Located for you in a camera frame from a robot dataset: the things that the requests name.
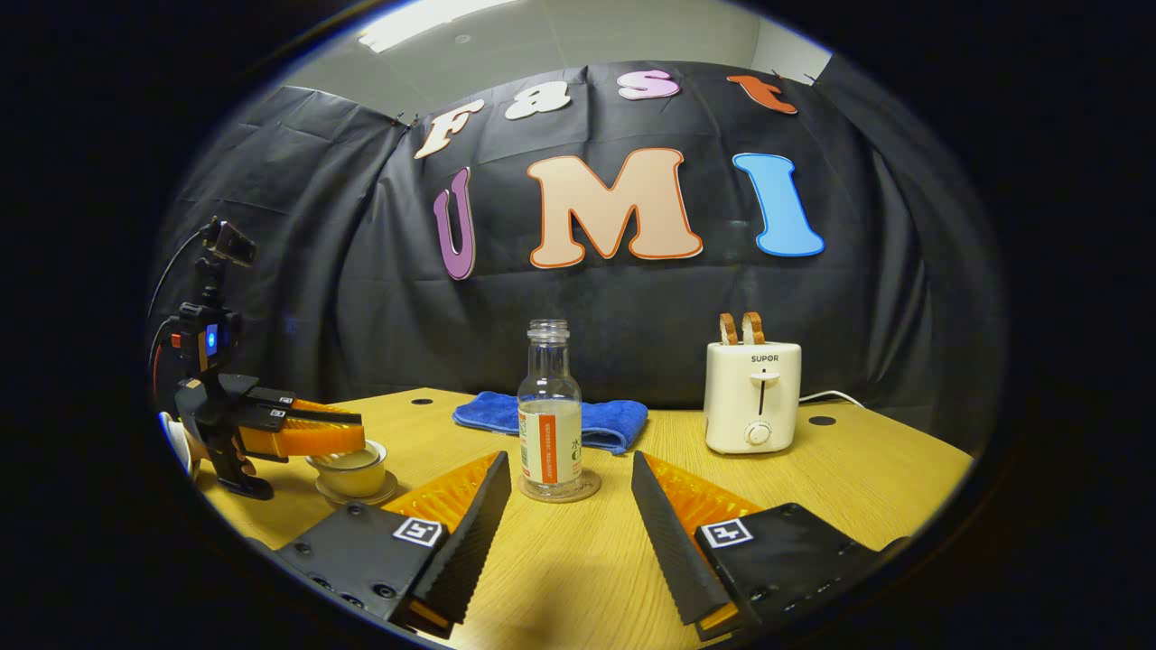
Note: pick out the blue towel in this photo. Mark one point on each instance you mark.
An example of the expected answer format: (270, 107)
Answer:
(614, 422)

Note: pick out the black backdrop cloth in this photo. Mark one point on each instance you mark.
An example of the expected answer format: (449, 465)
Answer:
(632, 307)

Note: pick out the cream teacup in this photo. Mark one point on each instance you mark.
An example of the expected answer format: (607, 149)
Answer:
(354, 483)

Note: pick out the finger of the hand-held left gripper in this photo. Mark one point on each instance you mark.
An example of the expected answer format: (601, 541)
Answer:
(298, 408)
(307, 441)

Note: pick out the round cork coaster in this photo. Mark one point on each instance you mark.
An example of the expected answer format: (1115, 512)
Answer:
(591, 487)

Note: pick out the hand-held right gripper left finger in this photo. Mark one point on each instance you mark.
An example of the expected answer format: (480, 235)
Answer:
(479, 542)

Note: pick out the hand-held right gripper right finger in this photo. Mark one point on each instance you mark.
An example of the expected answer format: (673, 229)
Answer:
(664, 542)

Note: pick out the white toaster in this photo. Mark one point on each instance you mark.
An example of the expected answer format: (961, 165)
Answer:
(754, 397)

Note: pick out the clear water bottle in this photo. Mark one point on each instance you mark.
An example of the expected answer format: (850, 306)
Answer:
(549, 406)

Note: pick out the ceiling light panel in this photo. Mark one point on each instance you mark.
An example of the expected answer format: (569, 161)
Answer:
(433, 20)

